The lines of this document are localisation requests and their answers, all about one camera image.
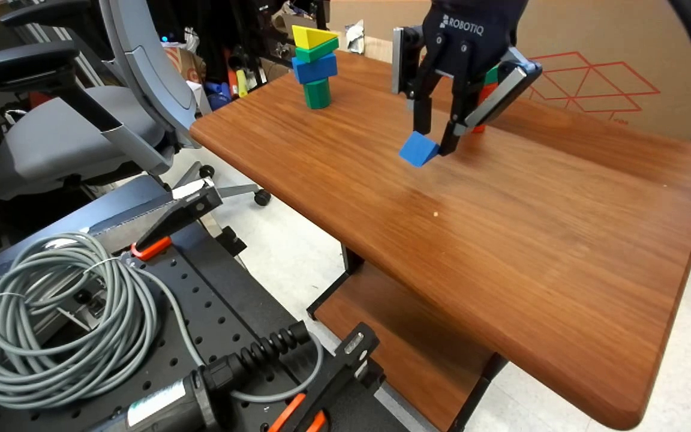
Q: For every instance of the black perforated breadboard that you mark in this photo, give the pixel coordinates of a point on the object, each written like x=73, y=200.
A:
x=202, y=304

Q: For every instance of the black orange bar clamp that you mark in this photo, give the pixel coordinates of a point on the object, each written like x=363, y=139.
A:
x=192, y=200
x=346, y=360

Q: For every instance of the black power supply box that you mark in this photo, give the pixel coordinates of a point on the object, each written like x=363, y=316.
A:
x=156, y=404

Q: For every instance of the brown wooden table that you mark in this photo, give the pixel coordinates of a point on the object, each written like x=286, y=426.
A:
x=522, y=264

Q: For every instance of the large cardboard panel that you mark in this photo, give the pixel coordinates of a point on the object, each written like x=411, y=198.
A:
x=600, y=32

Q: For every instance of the blue wedge block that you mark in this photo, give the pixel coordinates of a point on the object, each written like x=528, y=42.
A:
x=418, y=150

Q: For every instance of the grey office chair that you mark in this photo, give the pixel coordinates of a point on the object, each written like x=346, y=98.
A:
x=66, y=136

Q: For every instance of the blue rectangular block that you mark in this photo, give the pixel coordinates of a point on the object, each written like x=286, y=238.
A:
x=316, y=70

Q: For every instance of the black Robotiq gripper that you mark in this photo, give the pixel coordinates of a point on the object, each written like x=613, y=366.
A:
x=469, y=44

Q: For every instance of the green cube block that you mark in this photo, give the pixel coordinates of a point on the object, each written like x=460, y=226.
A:
x=318, y=96

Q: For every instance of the grey metal rail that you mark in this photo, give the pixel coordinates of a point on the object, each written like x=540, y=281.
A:
x=82, y=218

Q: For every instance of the black power plug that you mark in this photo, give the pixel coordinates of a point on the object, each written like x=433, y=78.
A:
x=240, y=362

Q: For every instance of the yellow wedge block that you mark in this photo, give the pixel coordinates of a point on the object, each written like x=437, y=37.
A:
x=313, y=37

